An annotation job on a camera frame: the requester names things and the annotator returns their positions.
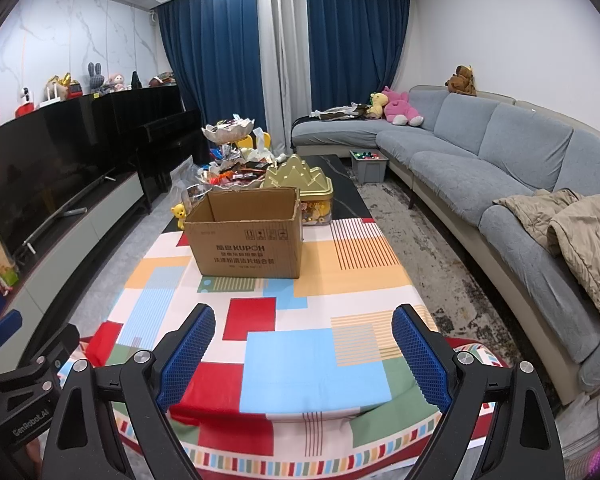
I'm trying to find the brown plush toy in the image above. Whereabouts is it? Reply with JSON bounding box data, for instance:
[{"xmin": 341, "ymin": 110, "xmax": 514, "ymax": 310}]
[{"xmin": 446, "ymin": 65, "xmax": 478, "ymax": 97}]

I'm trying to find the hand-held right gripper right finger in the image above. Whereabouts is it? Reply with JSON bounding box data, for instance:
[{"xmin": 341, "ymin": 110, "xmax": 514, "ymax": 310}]
[{"xmin": 391, "ymin": 303, "xmax": 566, "ymax": 480}]

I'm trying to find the blue curtain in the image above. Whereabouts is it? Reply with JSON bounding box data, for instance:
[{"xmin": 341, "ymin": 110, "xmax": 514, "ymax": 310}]
[
  {"xmin": 155, "ymin": 0, "xmax": 276, "ymax": 146},
  {"xmin": 305, "ymin": 0, "xmax": 412, "ymax": 116}
]

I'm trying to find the heap of wrapped sweets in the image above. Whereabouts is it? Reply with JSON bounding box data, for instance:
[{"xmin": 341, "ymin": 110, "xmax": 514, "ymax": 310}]
[{"xmin": 212, "ymin": 117, "xmax": 253, "ymax": 132}]

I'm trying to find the clear jar of brown nuts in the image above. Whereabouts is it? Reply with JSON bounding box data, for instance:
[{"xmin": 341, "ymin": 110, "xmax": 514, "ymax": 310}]
[{"xmin": 187, "ymin": 184, "xmax": 213, "ymax": 211}]

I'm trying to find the white sheer curtain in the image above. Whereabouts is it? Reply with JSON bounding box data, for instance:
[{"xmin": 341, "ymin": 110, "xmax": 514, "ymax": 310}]
[{"xmin": 256, "ymin": 0, "xmax": 311, "ymax": 153}]

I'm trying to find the tiered white snack stand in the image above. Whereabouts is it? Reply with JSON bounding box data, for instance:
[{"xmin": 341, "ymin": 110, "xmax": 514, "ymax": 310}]
[{"xmin": 200, "ymin": 117, "xmax": 271, "ymax": 191}]

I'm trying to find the colourful checked tablecloth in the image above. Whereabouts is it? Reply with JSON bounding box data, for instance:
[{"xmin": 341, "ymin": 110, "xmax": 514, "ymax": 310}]
[{"xmin": 80, "ymin": 217, "xmax": 511, "ymax": 480}]

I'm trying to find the clear bag of peanuts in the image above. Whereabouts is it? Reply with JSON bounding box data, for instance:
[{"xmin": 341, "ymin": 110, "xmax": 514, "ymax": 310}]
[{"xmin": 172, "ymin": 165, "xmax": 206, "ymax": 201}]

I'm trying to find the grey television cabinet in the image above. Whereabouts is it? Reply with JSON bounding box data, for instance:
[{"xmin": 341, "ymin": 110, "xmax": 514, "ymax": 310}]
[{"xmin": 10, "ymin": 170, "xmax": 146, "ymax": 311}]

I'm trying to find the grey sofa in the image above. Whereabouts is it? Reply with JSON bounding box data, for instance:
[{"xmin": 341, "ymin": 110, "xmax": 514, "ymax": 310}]
[{"xmin": 291, "ymin": 85, "xmax": 600, "ymax": 406}]

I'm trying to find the black upright piano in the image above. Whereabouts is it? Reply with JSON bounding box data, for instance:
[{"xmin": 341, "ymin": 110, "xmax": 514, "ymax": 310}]
[{"xmin": 92, "ymin": 85, "xmax": 203, "ymax": 206}]

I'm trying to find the pile of assorted snack packets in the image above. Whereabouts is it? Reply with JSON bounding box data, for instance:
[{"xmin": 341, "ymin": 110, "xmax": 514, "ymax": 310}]
[{"xmin": 202, "ymin": 162, "xmax": 266, "ymax": 188}]

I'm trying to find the yellow plush toy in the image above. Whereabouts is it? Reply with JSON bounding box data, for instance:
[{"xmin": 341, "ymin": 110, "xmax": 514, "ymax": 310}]
[{"xmin": 367, "ymin": 91, "xmax": 387, "ymax": 120}]

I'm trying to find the grey patterned rug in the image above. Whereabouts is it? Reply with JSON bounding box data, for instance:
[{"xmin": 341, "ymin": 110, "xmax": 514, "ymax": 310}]
[{"xmin": 352, "ymin": 170, "xmax": 556, "ymax": 401}]

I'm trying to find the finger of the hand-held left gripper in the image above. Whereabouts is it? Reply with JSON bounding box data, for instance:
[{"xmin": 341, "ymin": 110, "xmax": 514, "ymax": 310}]
[
  {"xmin": 0, "ymin": 323, "xmax": 81, "ymax": 391},
  {"xmin": 0, "ymin": 309, "xmax": 23, "ymax": 351}
]

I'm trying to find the brown cardboard box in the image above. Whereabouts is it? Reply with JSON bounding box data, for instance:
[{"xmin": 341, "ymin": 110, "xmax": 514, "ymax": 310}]
[{"xmin": 183, "ymin": 186, "xmax": 303, "ymax": 279}]

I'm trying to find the beige jacket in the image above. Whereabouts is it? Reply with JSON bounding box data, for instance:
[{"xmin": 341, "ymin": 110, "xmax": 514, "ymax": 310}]
[{"xmin": 495, "ymin": 188, "xmax": 600, "ymax": 323}]

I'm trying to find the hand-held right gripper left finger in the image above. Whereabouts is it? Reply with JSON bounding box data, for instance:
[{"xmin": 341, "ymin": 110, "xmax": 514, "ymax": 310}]
[{"xmin": 39, "ymin": 302, "xmax": 217, "ymax": 480}]

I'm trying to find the pink plush toy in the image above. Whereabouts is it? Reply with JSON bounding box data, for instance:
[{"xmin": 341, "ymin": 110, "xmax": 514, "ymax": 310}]
[{"xmin": 382, "ymin": 87, "xmax": 426, "ymax": 127}]

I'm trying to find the black television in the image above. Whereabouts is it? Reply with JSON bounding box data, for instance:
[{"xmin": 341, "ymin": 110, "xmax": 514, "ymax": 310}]
[{"xmin": 0, "ymin": 95, "xmax": 141, "ymax": 261}]

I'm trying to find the gold mountain-lid tin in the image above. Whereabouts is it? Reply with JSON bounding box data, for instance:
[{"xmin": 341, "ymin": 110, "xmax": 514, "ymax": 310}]
[{"xmin": 262, "ymin": 154, "xmax": 334, "ymax": 226}]

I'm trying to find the patterned cloth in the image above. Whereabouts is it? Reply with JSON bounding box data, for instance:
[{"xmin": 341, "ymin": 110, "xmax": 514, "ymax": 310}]
[{"xmin": 310, "ymin": 103, "xmax": 373, "ymax": 122}]

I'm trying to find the grey storage bin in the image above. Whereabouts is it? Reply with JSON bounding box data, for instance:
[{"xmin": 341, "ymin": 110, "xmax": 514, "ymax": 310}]
[{"xmin": 349, "ymin": 149, "xmax": 390, "ymax": 184}]

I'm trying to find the grey rabbit plush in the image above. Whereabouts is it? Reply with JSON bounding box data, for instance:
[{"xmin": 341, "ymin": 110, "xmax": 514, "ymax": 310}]
[{"xmin": 87, "ymin": 62, "xmax": 106, "ymax": 96}]

